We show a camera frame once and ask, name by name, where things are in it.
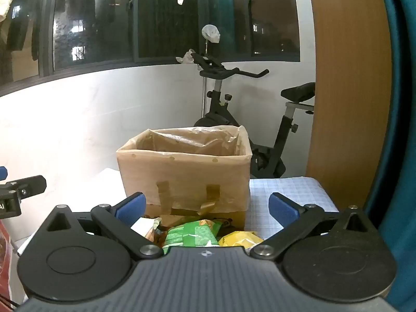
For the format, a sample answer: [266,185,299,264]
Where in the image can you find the brown snack packet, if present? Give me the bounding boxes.
[145,225,170,245]

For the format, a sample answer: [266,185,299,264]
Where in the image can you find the white paper packet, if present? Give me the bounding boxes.
[131,217,162,236]

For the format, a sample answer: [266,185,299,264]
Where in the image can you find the brown cardboard box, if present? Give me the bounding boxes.
[116,125,253,229]

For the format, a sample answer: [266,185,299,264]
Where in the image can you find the black cable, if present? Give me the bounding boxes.
[0,294,21,310]

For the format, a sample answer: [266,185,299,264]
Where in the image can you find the crumpled white cloth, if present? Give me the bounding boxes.
[176,49,197,65]

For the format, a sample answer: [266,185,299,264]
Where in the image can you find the checked tablecloth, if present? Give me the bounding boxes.
[249,176,340,238]

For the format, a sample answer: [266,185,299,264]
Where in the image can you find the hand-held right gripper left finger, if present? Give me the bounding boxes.
[41,192,163,260]

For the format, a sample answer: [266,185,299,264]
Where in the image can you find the wooden panel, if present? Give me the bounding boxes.
[305,0,392,207]

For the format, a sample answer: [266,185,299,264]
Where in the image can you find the yellow snack packet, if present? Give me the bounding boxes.
[218,231,264,248]

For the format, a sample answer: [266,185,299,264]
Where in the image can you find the red printed bag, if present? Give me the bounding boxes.
[0,220,14,300]

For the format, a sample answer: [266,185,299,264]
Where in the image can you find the green snack packet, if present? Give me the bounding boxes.
[162,220,222,255]

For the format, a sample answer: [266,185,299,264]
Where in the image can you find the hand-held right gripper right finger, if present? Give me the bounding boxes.
[250,192,378,260]

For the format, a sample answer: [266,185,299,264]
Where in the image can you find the dark framed window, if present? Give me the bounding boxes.
[0,0,301,89]

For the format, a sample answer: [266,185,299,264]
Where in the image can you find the metal pole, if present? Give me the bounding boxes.
[201,39,210,118]

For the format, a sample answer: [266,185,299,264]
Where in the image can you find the white plastic bag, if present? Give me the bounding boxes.
[201,24,221,45]

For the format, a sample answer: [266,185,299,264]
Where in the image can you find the black exercise bike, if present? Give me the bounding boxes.
[190,49,316,179]

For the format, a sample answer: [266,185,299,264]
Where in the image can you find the hanging dark garment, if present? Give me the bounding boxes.
[6,3,41,62]

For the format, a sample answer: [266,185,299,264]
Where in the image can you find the teal curtain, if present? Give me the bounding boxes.
[362,0,416,312]

